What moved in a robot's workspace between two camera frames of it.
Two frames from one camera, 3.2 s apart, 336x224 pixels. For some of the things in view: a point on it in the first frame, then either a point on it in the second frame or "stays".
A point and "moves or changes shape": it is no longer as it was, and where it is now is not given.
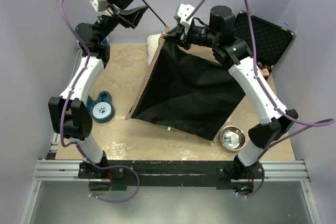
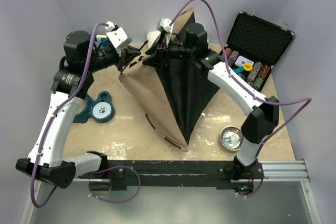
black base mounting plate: [199, 174] stays
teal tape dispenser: [102, 110] stays
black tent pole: [148, 6] -> [145, 43]
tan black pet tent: [186, 90] moves or changes shape
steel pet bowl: [232, 138] stays
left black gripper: [127, 18] -> [124, 56]
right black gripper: [179, 34] -> [156, 60]
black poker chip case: [271, 41] stays
